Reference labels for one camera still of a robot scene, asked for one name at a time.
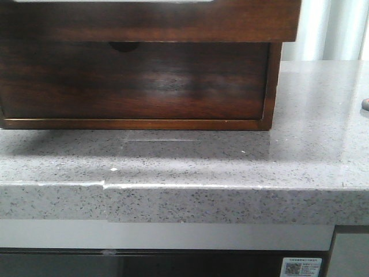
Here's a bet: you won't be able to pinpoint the wooden drawer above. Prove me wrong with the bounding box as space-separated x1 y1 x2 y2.
1 1 301 42
0 42 271 120

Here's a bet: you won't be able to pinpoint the scissors with red handle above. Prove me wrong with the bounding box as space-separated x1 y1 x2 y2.
362 98 369 111

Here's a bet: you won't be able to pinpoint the dark wooden drawer cabinet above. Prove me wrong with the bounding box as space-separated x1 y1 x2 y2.
0 42 283 131

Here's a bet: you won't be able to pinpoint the white tray in drawer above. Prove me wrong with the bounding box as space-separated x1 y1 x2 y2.
13 0 213 3

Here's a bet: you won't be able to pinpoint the grey under-counter panel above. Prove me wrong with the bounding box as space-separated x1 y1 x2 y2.
1 219 334 250

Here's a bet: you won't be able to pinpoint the white QR code label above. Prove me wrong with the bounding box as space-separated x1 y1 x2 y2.
280 257 322 277

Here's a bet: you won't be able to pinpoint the white cabinet door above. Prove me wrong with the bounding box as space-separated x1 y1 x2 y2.
327 233 368 277

